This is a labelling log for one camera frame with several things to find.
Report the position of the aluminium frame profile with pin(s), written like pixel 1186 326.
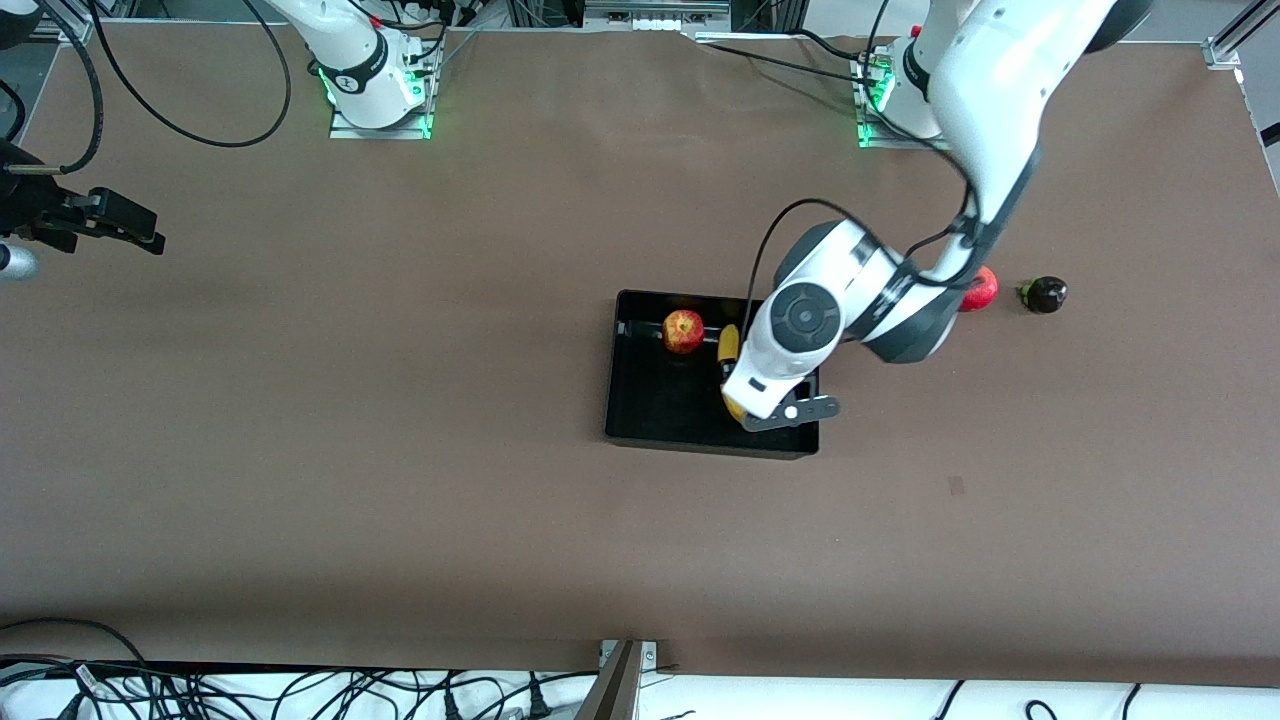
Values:
pixel 1235 40

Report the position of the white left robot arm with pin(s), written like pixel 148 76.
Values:
pixel 900 300

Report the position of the red yellow apple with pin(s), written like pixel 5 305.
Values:
pixel 684 332

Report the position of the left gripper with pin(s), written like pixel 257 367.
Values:
pixel 725 369

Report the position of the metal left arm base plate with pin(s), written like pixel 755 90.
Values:
pixel 870 143

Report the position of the dark purple mangosteen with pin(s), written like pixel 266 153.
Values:
pixel 1045 295

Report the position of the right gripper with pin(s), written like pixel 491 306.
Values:
pixel 28 206

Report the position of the yellow banana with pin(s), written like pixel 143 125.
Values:
pixel 730 342

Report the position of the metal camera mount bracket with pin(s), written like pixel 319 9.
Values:
pixel 615 685

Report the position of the red pomegranate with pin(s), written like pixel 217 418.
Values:
pixel 985 290

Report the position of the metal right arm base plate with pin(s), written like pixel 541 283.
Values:
pixel 345 131

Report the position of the white power strip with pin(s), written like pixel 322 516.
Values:
pixel 655 14

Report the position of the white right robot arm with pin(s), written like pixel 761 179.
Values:
pixel 372 80

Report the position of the black plastic box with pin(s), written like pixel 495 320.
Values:
pixel 665 400

